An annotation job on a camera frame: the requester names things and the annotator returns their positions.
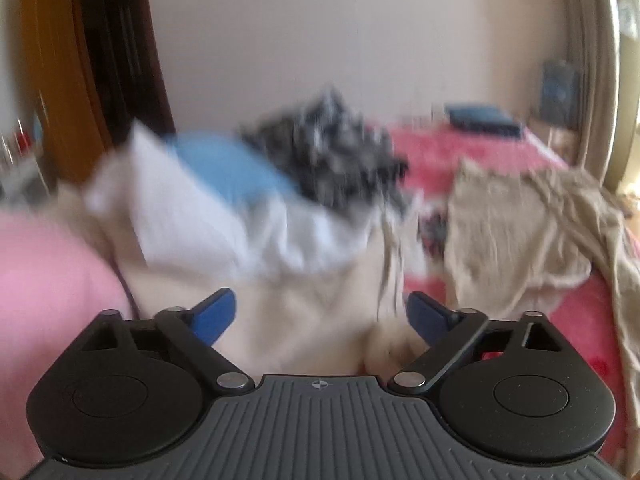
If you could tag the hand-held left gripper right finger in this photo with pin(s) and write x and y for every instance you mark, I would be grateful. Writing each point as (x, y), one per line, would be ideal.
(425, 317)

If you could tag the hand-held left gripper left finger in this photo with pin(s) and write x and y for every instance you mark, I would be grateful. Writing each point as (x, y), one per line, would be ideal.
(216, 316)

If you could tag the beige pants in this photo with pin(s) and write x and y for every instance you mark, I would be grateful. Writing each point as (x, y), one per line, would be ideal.
(495, 225)

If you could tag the folded dark blue clothes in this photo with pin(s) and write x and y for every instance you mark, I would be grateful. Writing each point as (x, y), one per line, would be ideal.
(480, 117)

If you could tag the cream cloth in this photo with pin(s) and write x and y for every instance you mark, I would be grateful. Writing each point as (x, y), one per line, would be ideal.
(310, 310)

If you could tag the white cloth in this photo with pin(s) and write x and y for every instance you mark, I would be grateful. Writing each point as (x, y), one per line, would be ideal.
(170, 210)

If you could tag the light blue cloth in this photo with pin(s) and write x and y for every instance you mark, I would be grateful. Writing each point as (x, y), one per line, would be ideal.
(225, 165)

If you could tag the pale pink white quilt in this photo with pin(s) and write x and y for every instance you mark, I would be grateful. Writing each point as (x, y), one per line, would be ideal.
(50, 300)

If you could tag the pink floral blanket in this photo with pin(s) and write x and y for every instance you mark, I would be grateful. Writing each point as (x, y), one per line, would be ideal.
(430, 150)

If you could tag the black white plaid shirt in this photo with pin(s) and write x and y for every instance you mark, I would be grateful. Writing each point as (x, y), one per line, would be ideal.
(340, 155)

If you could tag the white bedside stand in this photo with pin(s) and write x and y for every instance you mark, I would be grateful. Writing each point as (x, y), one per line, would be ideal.
(562, 140)

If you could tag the cluttered nightstand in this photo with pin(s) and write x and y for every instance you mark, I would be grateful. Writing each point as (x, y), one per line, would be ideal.
(20, 155)

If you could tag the blue storage box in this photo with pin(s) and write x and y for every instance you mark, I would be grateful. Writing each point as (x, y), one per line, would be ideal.
(560, 90)

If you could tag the beige curtain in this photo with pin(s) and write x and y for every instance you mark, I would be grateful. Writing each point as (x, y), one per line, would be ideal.
(595, 85)

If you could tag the brown wooden door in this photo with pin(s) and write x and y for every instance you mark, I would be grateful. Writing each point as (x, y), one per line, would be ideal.
(55, 60)

